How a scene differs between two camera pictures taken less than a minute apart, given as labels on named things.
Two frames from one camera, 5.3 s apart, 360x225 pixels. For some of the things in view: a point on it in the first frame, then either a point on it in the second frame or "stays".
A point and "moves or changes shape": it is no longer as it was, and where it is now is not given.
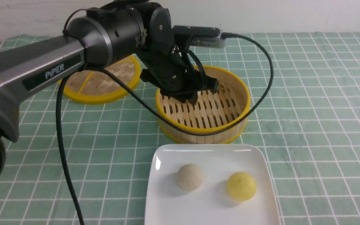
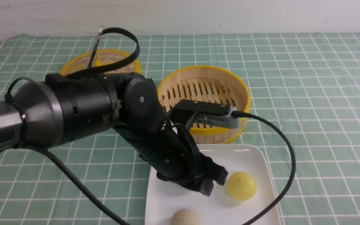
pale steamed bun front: (190, 177) moves or changes shape
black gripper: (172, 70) → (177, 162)
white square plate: (211, 204) stays
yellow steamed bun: (242, 186) stays
